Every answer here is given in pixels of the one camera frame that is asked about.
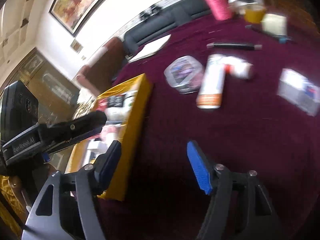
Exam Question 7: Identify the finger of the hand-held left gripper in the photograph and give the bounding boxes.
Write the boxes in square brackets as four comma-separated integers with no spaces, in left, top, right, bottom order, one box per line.
[41,111,108,155]

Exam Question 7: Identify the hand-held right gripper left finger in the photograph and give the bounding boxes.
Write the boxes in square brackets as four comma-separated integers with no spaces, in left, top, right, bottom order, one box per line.
[21,140,122,240]

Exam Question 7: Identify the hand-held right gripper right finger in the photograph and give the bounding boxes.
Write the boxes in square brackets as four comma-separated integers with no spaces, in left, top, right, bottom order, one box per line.
[187,141,283,240]

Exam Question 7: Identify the pink packet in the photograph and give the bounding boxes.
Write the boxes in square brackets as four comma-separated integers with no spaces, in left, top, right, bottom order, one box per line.
[100,126,121,141]

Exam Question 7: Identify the black packet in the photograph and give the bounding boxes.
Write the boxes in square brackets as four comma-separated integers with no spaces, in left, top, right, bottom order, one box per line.
[106,95,126,108]

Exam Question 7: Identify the yellow cardboard box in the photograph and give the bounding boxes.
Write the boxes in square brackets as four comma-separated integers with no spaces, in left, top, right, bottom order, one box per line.
[65,74,153,202]

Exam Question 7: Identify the white packet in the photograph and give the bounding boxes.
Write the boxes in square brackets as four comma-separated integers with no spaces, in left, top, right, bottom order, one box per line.
[105,91,138,124]

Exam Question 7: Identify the white bottle orange cap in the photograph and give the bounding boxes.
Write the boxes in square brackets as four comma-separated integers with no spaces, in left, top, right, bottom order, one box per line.
[224,57,253,80]

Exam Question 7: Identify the small white box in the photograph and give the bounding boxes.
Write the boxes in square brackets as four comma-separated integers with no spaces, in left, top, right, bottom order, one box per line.
[85,140,108,166]

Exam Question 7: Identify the floral patterned cloth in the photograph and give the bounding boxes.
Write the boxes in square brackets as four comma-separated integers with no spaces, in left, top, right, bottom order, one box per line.
[75,90,98,116]

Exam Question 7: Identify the wooden glass cabinet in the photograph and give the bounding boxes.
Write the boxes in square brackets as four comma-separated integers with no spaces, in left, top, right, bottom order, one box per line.
[0,47,82,130]

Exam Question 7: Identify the brown chair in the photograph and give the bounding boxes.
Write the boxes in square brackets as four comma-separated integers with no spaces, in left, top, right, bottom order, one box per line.
[76,37,125,97]

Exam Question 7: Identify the white tube orange end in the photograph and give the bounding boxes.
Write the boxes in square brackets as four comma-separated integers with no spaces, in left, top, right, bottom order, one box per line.
[196,54,226,110]

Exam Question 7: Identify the clear plastic container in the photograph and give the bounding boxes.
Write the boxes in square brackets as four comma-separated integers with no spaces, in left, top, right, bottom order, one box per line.
[164,56,204,95]

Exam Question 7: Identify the person's yellow clothing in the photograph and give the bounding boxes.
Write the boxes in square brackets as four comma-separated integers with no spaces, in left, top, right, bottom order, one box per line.
[0,175,24,238]

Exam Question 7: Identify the white paper sheet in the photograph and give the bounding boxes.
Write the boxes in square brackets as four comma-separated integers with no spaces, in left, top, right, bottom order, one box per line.
[129,34,172,62]

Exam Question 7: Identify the white box blue red print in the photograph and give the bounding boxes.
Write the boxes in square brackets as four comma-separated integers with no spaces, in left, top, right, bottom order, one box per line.
[277,69,320,117]

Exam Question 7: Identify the large framed painting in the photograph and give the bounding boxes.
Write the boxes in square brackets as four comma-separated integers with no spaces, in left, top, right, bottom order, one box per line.
[49,0,128,37]

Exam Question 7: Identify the black pen grey ends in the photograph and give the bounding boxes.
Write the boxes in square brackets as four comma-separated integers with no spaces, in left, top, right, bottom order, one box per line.
[207,42,263,51]

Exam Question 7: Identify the dark grey sofa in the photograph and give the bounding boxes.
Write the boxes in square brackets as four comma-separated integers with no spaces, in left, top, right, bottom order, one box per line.
[124,0,213,53]

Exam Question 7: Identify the dark pen blue tip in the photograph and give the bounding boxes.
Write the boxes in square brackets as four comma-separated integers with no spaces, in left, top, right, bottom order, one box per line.
[246,25,293,43]

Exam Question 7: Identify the white notepad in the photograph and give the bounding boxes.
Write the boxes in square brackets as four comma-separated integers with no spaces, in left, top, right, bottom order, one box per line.
[261,14,287,35]

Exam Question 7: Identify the yellow cup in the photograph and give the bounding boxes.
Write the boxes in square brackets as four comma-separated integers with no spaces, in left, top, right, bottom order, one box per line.
[244,3,266,23]

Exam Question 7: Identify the pink cup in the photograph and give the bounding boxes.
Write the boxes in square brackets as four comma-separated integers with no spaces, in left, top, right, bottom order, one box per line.
[202,0,233,21]

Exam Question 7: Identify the small white container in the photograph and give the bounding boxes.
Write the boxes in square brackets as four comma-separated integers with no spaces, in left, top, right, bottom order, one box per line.
[229,0,247,15]

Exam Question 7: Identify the small wall picture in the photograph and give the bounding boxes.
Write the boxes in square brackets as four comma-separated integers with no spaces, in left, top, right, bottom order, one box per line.
[70,39,83,53]

